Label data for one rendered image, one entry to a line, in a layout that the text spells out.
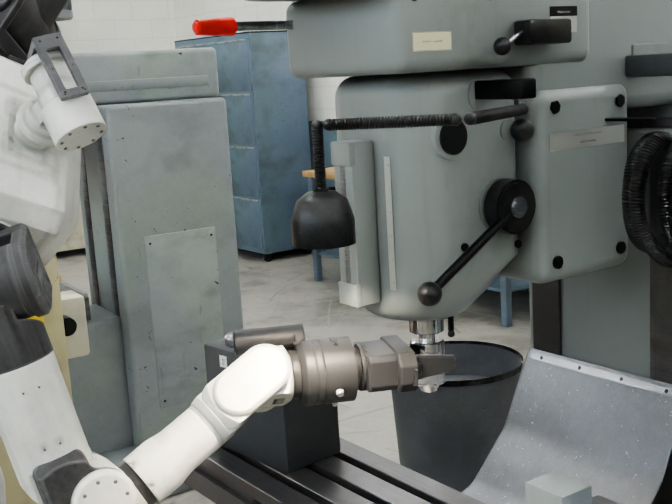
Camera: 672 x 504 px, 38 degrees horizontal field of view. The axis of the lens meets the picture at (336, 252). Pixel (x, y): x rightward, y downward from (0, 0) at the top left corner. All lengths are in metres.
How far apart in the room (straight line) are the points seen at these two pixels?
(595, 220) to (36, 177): 0.74
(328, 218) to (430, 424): 2.27
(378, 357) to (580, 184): 0.36
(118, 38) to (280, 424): 9.44
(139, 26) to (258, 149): 2.97
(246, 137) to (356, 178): 7.44
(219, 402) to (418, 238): 0.32
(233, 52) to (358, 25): 7.55
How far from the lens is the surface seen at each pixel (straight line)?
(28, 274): 1.16
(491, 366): 3.64
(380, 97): 1.22
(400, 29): 1.14
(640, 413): 1.59
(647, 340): 1.58
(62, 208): 1.27
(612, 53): 1.42
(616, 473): 1.59
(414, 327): 1.33
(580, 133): 1.35
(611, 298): 1.61
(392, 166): 1.21
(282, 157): 8.66
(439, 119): 1.05
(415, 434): 3.35
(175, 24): 11.20
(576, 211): 1.36
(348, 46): 1.21
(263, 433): 1.69
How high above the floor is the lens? 1.64
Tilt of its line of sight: 11 degrees down
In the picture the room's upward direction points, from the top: 3 degrees counter-clockwise
